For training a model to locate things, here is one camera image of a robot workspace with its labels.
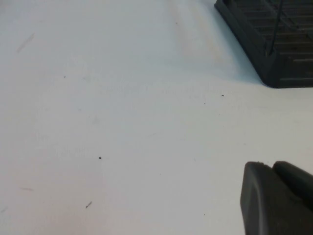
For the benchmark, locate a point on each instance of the black plastic drain tray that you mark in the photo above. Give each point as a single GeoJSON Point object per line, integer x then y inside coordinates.
{"type": "Point", "coordinates": [288, 68]}

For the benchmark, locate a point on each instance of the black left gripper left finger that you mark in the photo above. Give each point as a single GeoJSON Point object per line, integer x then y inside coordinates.
{"type": "Point", "coordinates": [264, 205]}

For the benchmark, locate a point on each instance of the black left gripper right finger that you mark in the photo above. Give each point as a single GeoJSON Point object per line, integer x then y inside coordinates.
{"type": "Point", "coordinates": [296, 181]}

